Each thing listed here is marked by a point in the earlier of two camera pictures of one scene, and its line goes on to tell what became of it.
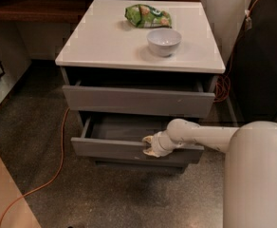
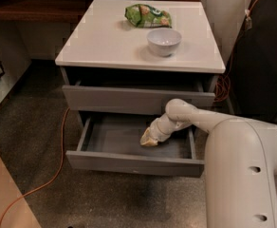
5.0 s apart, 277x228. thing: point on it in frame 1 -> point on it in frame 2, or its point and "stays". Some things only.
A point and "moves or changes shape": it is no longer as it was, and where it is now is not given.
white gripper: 156,143 -> 156,132
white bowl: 163,41 stays
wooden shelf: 61,6 stays
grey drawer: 120,137 moves or changes shape
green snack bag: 145,16 stays
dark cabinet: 260,68 stays
